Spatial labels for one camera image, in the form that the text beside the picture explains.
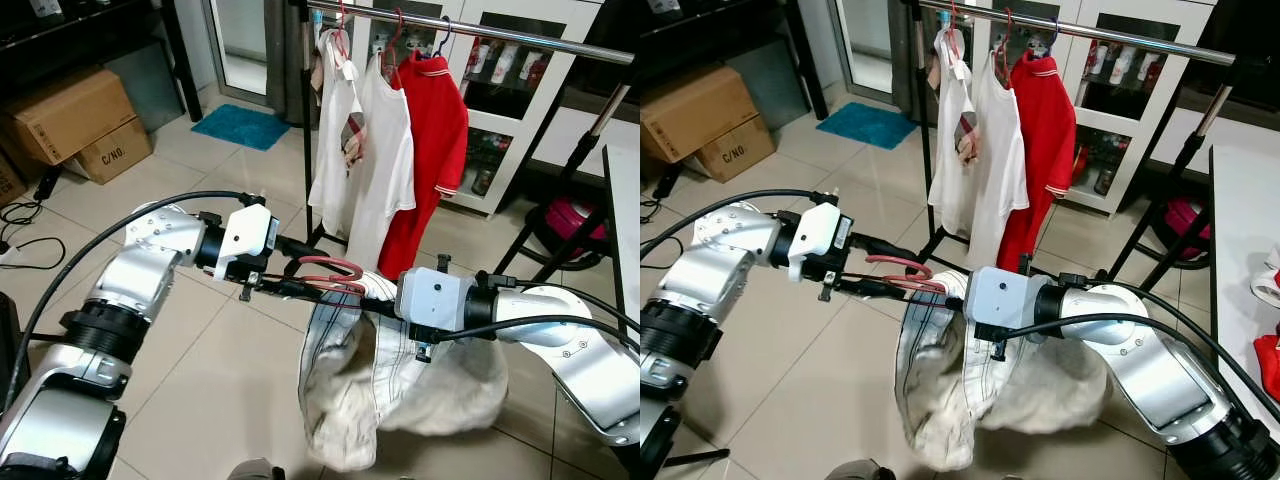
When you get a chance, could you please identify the small cardboard box black print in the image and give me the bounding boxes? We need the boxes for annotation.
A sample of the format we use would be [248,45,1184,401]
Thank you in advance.
[72,115,154,186]
[695,115,776,184]

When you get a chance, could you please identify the white printed t-shirt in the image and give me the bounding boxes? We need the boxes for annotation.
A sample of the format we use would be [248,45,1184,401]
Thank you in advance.
[1250,250,1280,306]

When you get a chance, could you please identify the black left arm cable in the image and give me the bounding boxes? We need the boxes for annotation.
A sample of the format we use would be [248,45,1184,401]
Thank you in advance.
[640,188,836,261]
[0,190,266,416]

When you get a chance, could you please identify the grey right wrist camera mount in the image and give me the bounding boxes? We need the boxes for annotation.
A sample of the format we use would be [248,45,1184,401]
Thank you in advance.
[395,267,473,346]
[965,266,1041,346]

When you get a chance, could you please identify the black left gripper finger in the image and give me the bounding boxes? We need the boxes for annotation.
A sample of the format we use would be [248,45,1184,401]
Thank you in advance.
[855,237,926,265]
[283,237,336,263]
[262,280,336,300]
[838,280,916,300]

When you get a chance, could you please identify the white jeans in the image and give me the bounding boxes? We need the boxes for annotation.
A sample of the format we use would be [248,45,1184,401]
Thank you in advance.
[298,270,511,473]
[895,270,1111,473]

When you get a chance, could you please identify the blue floor mat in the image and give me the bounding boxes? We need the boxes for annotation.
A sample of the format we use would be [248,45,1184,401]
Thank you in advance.
[190,103,293,153]
[815,102,919,151]

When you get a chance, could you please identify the red t-shirt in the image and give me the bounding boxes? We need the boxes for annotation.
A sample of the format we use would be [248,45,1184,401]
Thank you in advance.
[1255,335,1280,396]

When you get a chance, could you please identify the large brown cardboard box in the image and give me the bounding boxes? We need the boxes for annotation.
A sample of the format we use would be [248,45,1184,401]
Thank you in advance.
[0,65,138,166]
[640,65,758,164]

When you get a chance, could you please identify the red polo shirt white trim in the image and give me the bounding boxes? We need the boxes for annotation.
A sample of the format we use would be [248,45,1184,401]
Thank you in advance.
[995,50,1079,273]
[377,50,471,281]

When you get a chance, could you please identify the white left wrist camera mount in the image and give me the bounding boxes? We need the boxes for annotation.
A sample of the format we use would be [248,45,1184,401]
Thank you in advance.
[787,203,853,283]
[213,203,280,283]

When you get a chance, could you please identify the black shelf unit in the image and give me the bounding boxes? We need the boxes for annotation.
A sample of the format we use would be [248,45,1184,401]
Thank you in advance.
[640,0,829,121]
[0,0,201,121]

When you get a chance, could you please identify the white framed glass door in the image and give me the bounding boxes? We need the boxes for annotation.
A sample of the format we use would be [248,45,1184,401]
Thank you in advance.
[203,0,301,109]
[830,0,916,106]

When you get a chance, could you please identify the shiny steel clothes rail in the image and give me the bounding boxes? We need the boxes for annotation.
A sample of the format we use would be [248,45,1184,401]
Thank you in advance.
[915,0,1237,67]
[300,0,637,67]

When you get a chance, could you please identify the plain white t-shirt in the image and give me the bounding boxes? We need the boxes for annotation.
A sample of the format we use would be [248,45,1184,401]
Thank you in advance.
[965,50,1031,271]
[345,50,417,273]

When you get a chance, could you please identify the grey left robot foot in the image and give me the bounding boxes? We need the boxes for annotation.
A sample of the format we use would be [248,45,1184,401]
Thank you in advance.
[825,460,898,480]
[228,458,288,480]

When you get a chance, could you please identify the black clothes rack frame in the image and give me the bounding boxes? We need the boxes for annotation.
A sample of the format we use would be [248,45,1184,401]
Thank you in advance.
[296,0,637,286]
[910,0,1237,291]

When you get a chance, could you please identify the pink black vacuum cleaner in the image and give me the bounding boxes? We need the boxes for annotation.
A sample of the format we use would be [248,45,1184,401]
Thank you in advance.
[530,195,609,263]
[1150,195,1213,271]

